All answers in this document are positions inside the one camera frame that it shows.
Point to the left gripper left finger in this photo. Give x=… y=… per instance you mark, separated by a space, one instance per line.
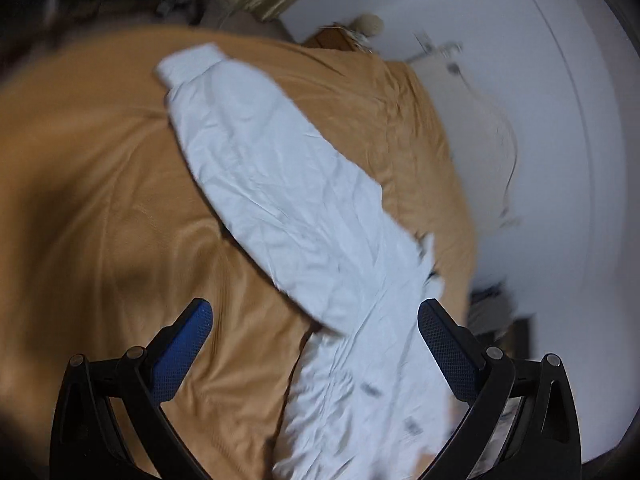
x=86 y=441

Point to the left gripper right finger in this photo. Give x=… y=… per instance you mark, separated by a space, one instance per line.
x=543 y=441

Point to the white down jacket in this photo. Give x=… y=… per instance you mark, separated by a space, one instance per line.
x=356 y=213

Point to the orange-brown bed quilt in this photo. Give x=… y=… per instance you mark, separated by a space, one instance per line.
x=105 y=238

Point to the beige round knitted ornament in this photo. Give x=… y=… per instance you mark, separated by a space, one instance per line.
x=367 y=25

